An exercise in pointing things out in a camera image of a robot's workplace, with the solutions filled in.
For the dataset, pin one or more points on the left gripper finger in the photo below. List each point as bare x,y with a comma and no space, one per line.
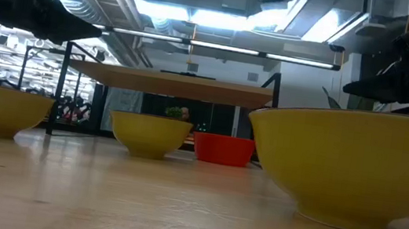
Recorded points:
73,28

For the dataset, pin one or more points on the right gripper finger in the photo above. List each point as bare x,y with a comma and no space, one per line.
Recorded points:
378,88

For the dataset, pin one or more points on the red plastic bowl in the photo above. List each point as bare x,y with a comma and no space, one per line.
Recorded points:
223,150

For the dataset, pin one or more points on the large-leaf green plant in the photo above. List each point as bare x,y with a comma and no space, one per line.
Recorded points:
331,101

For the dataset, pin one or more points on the wooden shelf board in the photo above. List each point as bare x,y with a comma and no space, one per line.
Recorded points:
172,85

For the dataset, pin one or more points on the bright ceiling light panel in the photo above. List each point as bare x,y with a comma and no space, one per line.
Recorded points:
190,14

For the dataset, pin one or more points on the small green potted plant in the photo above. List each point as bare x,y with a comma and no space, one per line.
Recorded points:
174,113

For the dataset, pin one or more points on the person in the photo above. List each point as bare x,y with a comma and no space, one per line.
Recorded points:
185,114

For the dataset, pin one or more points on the long LED light bar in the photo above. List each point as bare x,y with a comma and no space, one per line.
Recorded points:
221,47

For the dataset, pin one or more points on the wooden shelf with black frame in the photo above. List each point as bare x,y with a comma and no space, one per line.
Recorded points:
59,91

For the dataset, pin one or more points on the black table border frame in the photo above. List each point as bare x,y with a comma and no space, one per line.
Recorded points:
79,130

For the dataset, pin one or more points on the grey square wall speaker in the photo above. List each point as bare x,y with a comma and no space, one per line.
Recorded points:
192,67
253,77

